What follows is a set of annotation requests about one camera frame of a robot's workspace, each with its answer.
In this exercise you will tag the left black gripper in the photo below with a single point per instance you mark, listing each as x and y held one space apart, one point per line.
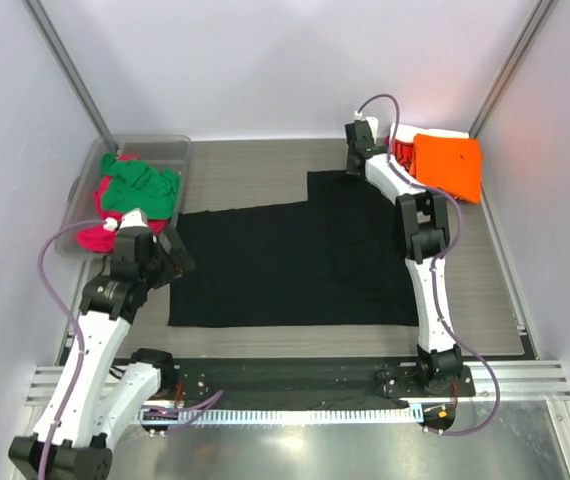
176 262

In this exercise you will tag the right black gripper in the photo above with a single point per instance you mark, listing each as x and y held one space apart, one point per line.
350 171

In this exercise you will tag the black t-shirt blue logo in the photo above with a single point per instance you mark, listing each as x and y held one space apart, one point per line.
329 260

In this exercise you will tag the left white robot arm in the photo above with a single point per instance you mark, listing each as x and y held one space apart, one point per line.
77 433

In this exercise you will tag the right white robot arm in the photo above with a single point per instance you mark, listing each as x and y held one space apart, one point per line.
423 239

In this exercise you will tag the red white folded t-shirt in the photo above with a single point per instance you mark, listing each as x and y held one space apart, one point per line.
403 144

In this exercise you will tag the pink t-shirt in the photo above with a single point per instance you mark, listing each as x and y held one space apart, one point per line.
101 238

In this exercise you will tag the green t-shirt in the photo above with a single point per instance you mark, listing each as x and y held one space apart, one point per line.
134 184

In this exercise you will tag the orange folded t-shirt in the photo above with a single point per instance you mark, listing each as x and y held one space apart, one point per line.
453 165

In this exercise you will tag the clear plastic bin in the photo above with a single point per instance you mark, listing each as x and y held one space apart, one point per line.
163 152

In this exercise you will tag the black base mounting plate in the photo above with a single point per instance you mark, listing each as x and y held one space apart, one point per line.
281 378

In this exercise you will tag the slotted white cable duct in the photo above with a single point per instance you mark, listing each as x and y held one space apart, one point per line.
411 414

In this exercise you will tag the right aluminium frame post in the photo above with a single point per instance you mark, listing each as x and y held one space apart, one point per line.
524 41

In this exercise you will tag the aluminium frame post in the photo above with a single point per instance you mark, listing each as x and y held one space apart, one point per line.
65 62
524 41

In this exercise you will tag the aluminium extrusion rail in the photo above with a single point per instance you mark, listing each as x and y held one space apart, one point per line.
519 380

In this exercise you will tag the left aluminium frame post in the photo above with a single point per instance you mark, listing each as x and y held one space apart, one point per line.
65 62

